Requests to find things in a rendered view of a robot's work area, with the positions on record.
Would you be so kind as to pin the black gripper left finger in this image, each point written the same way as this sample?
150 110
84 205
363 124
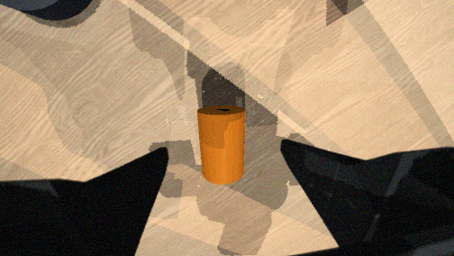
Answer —
104 216

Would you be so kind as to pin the orange knob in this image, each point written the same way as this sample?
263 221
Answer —
222 143

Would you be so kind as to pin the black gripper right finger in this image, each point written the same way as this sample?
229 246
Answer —
352 194

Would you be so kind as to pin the dark grey round pedestal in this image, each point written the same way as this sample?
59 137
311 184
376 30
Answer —
56 10

